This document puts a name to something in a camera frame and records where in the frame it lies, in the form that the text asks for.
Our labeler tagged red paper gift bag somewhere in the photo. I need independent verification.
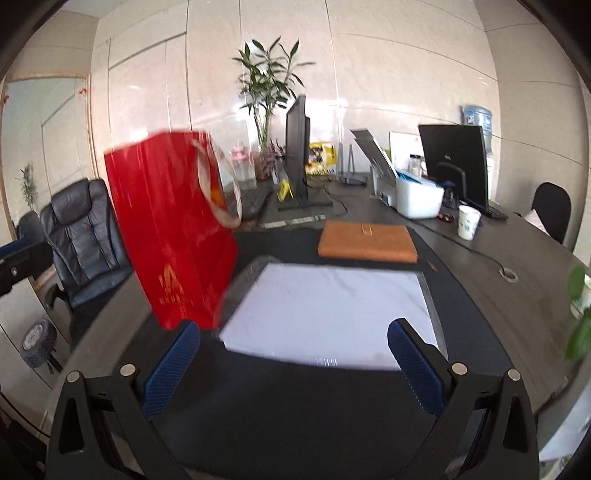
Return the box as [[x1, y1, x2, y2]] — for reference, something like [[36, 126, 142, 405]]
[[104, 131, 242, 330]]

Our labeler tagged black leather armchair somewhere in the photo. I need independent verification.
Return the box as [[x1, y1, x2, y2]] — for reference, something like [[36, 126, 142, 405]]
[[40, 178, 133, 344]]

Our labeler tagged black desk mat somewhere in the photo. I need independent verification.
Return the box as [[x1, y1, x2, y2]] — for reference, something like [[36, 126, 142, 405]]
[[153, 229, 512, 479]]

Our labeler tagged white paper stack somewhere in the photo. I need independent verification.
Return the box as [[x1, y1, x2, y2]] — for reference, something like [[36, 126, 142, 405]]
[[219, 258, 448, 370]]

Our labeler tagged brown leather notebook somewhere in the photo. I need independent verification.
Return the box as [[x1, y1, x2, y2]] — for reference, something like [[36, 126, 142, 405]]
[[318, 220, 419, 264]]

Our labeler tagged green leafy plant right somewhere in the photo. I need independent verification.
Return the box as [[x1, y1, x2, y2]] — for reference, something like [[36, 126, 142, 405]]
[[565, 266, 590, 360]]

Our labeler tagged white paper cup green print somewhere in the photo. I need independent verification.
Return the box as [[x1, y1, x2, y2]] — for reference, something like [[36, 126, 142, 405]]
[[458, 205, 481, 241]]

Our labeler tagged white printer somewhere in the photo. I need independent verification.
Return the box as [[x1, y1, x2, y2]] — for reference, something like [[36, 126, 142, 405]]
[[352, 129, 444, 220]]

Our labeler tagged black keyboard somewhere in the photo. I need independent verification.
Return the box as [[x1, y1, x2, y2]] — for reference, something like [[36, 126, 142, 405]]
[[240, 186, 273, 221]]

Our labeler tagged black office chair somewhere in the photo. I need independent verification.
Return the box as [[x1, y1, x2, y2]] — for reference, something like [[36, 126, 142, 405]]
[[532, 182, 572, 243]]

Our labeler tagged black wifi router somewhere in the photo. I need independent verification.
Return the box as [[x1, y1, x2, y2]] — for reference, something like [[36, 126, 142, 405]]
[[337, 142, 368, 187]]

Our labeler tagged black monitor right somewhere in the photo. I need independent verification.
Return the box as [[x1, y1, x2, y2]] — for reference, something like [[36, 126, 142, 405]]
[[419, 124, 508, 221]]

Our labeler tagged black monitor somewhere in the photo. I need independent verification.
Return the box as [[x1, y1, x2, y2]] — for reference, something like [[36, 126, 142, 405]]
[[419, 124, 508, 221], [277, 95, 332, 211]]

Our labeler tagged yellow phone stand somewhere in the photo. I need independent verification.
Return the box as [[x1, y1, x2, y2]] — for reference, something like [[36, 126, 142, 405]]
[[276, 179, 294, 203]]

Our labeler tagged pink water bottle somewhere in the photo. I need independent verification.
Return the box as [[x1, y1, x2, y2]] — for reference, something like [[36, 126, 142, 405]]
[[231, 144, 256, 186]]

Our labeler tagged yellow snack bag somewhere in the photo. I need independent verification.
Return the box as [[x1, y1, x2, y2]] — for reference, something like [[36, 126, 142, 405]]
[[305, 142, 338, 176]]

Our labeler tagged purple leaf plant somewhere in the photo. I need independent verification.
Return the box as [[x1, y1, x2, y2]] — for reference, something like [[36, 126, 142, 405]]
[[256, 141, 286, 181]]

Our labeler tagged blue water jug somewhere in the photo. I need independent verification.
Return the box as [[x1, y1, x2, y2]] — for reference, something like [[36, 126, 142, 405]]
[[462, 104, 493, 155]]

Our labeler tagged black monitor left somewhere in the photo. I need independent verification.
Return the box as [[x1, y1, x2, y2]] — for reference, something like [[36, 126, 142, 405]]
[[277, 95, 332, 211]]

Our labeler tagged bamboo plant in vase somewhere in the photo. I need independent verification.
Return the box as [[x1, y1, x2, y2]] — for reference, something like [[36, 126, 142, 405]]
[[232, 37, 315, 169]]

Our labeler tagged wall mirror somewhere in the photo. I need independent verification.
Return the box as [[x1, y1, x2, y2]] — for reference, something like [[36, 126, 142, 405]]
[[1, 78, 94, 229]]

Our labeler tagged black power cable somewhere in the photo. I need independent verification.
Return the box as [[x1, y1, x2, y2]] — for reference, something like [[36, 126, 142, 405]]
[[317, 179, 519, 283]]

